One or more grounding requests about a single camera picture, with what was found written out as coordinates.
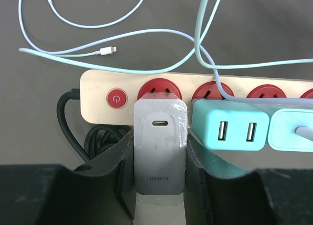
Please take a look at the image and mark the teal dual usb charger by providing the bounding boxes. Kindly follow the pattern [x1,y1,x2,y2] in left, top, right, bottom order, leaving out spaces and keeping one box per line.
[191,99,269,151]

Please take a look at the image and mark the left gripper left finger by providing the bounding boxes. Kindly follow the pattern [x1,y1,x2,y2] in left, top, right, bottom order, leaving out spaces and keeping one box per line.
[0,132,136,225]

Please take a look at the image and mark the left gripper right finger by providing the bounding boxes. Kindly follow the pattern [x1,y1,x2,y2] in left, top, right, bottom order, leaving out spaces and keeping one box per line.
[184,135,313,225]

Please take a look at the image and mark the white honor charger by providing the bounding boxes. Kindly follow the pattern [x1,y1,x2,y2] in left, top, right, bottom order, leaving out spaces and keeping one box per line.
[134,92,188,195]

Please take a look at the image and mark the beige wooden power strip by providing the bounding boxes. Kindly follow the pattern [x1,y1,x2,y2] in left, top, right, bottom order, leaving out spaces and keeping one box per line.
[80,70,313,125]

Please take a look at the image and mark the light blue usb cable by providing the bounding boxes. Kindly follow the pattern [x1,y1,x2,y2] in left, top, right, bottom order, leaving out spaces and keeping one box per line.
[18,0,313,142]

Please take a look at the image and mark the black power cord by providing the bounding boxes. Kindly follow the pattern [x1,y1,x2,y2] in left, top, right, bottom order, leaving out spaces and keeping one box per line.
[56,88,133,165]

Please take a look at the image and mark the mint usb cable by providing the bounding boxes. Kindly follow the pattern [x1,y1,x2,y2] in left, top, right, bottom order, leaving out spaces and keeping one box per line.
[18,0,313,74]

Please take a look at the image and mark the light teal charger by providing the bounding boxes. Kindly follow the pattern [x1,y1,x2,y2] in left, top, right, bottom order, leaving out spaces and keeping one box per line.
[267,109,313,152]

